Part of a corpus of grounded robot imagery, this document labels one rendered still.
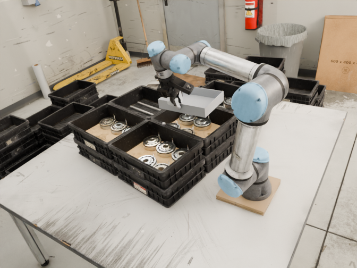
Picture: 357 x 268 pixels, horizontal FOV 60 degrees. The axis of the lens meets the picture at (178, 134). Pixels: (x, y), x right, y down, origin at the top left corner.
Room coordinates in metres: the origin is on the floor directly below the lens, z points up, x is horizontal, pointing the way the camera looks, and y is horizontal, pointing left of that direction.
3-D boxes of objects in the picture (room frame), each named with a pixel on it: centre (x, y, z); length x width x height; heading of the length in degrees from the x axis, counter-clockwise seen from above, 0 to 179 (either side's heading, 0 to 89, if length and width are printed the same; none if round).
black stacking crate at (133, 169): (1.29, 0.12, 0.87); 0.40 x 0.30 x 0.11; 43
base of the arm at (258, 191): (1.07, -0.32, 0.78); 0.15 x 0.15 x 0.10
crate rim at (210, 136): (1.49, -0.09, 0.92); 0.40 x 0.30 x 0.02; 43
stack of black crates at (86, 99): (2.97, 1.00, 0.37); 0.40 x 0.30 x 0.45; 143
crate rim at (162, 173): (1.29, 0.12, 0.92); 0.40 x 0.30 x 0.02; 43
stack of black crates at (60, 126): (2.41, 0.93, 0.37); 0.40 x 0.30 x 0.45; 143
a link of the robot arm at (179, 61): (1.22, -0.04, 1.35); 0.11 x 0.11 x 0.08; 39
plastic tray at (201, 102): (1.43, -0.09, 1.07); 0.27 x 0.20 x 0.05; 53
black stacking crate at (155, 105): (1.78, 0.18, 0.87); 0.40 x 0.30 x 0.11; 43
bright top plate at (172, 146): (1.33, 0.08, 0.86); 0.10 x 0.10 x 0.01
